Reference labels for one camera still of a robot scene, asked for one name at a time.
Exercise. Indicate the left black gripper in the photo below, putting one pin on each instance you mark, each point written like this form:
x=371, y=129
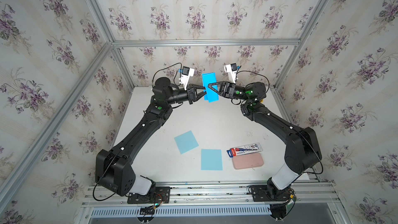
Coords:
x=192, y=97

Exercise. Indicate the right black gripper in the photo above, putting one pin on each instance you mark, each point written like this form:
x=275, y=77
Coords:
x=227, y=89

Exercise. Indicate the bright blue square paper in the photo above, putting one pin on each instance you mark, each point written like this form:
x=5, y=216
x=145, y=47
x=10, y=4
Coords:
x=208, y=81

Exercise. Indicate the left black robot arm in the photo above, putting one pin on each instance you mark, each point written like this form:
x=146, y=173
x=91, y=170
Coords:
x=113, y=168

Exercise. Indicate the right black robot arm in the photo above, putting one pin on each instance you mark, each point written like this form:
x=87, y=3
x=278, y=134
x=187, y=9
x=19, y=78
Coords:
x=302, y=148

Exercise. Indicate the light blue tilted paper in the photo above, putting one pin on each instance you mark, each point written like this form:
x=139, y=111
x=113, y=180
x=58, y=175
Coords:
x=186, y=142

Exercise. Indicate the light blue front paper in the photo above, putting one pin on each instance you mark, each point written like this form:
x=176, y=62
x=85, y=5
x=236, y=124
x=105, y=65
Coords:
x=211, y=160

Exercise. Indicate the pink eraser case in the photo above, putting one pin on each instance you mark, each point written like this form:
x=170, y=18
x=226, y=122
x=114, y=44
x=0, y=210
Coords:
x=248, y=161

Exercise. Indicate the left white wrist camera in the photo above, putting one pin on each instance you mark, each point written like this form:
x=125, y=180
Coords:
x=185, y=74

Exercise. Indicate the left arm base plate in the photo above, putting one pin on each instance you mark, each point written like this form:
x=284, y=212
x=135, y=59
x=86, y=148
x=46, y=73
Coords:
x=157, y=195

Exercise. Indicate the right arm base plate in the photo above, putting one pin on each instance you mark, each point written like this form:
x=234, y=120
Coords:
x=266, y=193

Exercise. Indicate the white vented cable duct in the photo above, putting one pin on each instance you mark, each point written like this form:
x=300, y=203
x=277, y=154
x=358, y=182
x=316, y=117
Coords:
x=183, y=211

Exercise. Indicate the aluminium front rail frame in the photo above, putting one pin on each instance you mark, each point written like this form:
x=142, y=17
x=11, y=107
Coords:
x=313, y=202

